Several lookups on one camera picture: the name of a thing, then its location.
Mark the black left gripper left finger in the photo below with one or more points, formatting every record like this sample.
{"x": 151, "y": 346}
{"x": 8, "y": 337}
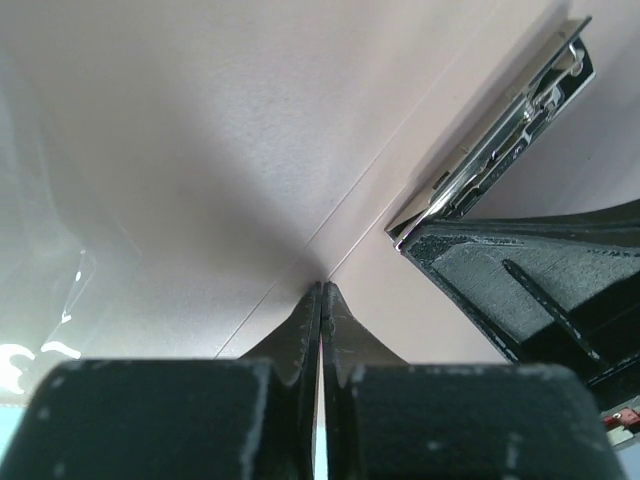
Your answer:
{"x": 245, "y": 418}

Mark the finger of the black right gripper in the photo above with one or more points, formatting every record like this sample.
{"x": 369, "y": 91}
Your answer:
{"x": 561, "y": 289}

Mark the metal folder clip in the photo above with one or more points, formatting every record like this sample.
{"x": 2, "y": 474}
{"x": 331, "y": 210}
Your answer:
{"x": 556, "y": 75}

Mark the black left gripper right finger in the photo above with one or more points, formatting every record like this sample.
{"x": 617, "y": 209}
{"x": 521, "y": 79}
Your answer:
{"x": 389, "y": 419}

